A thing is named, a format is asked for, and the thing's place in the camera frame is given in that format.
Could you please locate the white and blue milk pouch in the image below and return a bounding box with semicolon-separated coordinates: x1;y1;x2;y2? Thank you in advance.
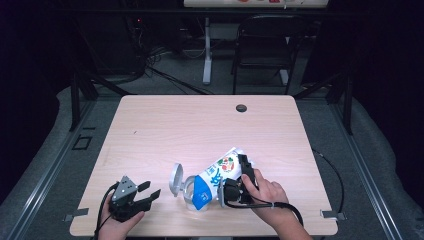
192;147;256;212

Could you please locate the grey metal table bracket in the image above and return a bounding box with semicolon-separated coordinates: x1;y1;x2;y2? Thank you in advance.
63;207;90;223
320;209;348;222

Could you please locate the dark equipment cabinet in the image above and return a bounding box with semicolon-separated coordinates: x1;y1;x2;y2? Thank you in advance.
76;13;148;76

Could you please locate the person's right hand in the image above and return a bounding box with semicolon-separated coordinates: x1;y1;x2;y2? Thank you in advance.
240;168;298;232

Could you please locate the person's left hand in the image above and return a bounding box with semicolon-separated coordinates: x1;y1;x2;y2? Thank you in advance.
97;201;147;240

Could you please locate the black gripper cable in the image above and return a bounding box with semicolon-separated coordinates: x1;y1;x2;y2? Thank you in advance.
93;181;120;240
223;198;304;228

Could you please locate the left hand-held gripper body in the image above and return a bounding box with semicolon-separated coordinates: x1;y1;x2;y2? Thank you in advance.
108;175;148;224

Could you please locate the bundle of black floor cables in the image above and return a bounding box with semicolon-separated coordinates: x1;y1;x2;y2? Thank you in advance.
144;46;214;96

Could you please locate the aluminium floor rail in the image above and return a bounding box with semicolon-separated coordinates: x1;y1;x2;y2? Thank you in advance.
6;99;98;240
328;99;404;240

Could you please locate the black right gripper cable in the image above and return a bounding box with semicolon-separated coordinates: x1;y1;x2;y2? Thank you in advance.
223;198;304;228

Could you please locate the black metal stand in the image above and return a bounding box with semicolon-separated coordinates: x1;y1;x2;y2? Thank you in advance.
293;71;354;136
68;71;134;133

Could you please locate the black floor cable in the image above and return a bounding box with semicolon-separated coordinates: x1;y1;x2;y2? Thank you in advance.
311;148;345;214

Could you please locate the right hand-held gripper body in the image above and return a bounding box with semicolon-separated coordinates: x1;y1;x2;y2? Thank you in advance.
218;177;253;208

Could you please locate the black folding chair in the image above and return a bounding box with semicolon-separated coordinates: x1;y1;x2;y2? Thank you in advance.
230;13;309;96

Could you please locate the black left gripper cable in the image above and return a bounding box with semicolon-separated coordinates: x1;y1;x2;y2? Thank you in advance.
93;181;120;240

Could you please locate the clear jug with grey lid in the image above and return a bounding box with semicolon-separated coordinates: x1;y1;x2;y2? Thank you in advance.
168;162;214;212

